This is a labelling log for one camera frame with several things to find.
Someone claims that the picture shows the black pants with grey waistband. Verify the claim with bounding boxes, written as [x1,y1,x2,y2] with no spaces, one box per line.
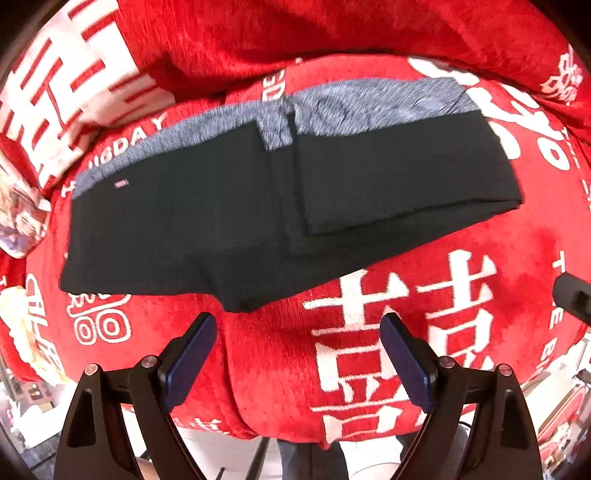
[60,78,525,313]

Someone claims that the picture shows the red printed blanket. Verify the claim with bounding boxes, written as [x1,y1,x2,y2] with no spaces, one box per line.
[0,0,591,450]

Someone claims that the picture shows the red and white cushion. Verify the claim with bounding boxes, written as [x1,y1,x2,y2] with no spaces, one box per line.
[0,0,174,190]

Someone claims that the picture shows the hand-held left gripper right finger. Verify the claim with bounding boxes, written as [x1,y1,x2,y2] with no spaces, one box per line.
[379,312,542,480]

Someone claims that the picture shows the picture printed pillow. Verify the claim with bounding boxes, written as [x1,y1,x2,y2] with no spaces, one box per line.
[0,168,52,259]

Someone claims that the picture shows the person's dark trouser leg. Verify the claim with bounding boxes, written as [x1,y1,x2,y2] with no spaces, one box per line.
[277,440,349,480]

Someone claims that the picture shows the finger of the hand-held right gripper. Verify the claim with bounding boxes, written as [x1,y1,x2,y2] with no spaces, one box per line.
[552,274,591,325]

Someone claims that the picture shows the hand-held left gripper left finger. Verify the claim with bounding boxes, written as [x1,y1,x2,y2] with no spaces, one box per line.
[54,312,218,480]

